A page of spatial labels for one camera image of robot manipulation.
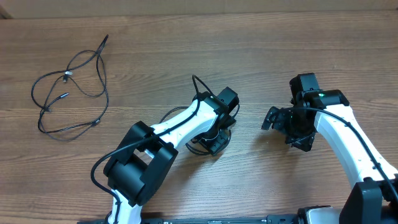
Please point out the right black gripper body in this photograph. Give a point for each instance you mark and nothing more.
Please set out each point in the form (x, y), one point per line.
(282, 121)

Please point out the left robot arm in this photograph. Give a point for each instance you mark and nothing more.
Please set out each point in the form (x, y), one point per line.
(146, 153)

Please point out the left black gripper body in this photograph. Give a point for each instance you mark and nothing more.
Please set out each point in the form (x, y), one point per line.
(214, 145)

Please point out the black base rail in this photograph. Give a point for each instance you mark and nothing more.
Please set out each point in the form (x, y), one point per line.
(214, 221)

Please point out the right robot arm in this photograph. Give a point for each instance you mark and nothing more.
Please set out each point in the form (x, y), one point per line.
(373, 181)

